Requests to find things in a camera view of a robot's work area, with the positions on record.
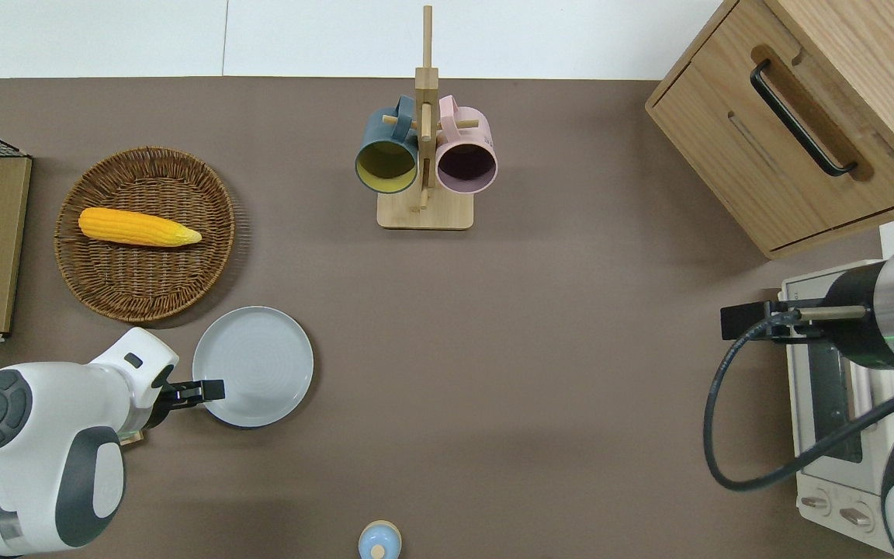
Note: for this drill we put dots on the brown wicker basket tray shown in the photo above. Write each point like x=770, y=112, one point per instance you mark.
x=152, y=279

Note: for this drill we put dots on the white toaster oven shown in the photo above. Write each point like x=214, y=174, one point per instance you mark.
x=831, y=473

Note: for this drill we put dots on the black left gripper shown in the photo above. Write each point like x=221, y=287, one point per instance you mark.
x=179, y=393

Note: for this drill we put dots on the white oven knob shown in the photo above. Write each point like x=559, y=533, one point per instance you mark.
x=816, y=503
x=856, y=516

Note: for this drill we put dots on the brown table mat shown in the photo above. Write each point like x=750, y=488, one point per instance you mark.
x=571, y=349

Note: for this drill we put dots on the yellow corn cob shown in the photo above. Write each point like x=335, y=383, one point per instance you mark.
x=136, y=227

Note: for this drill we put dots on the pink mug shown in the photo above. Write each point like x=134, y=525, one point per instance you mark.
x=466, y=167

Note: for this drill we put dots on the wooden plate rack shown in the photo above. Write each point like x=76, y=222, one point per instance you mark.
x=133, y=439

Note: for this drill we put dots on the wooden drawer cabinet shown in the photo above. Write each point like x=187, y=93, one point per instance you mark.
x=734, y=147

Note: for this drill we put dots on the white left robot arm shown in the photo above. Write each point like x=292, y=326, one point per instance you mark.
x=43, y=450

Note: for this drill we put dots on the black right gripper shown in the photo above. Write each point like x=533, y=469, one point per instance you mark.
x=808, y=330

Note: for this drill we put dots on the dark teal mug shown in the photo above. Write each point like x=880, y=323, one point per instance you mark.
x=386, y=167

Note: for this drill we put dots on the wooden mug tree stand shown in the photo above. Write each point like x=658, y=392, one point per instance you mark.
x=425, y=211

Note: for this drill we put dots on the gray round plate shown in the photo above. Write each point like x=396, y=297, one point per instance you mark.
x=261, y=361

